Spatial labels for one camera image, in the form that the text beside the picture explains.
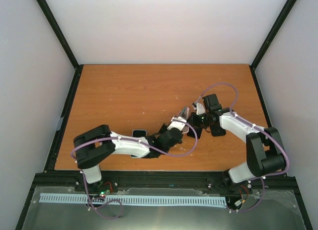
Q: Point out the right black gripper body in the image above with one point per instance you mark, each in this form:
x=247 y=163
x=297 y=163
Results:
x=202 y=122

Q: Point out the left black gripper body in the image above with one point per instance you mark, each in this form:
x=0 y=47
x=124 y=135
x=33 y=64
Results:
x=181 y=131

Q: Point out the black phone case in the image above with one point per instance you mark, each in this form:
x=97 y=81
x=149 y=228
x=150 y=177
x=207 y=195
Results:
x=217 y=130

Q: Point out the black phone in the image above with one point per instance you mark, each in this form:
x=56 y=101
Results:
x=195 y=132

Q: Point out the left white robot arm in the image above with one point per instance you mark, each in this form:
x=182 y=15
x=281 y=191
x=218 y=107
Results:
x=94 y=146

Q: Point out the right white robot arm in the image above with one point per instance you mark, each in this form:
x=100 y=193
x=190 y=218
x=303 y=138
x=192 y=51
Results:
x=265 y=155

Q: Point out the phone in blue case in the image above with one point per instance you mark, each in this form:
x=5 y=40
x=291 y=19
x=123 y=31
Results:
x=137 y=133

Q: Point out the grey metal front plate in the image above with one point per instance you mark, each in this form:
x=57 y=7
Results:
x=274 y=210

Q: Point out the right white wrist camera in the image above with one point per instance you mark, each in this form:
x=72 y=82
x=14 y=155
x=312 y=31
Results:
x=198 y=108

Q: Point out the light blue slotted cable duct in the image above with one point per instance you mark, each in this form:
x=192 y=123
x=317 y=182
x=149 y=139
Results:
x=136 y=200

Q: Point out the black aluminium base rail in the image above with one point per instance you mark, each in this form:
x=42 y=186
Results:
x=208 y=182

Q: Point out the left black frame post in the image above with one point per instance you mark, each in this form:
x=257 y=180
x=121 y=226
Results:
x=59 y=34

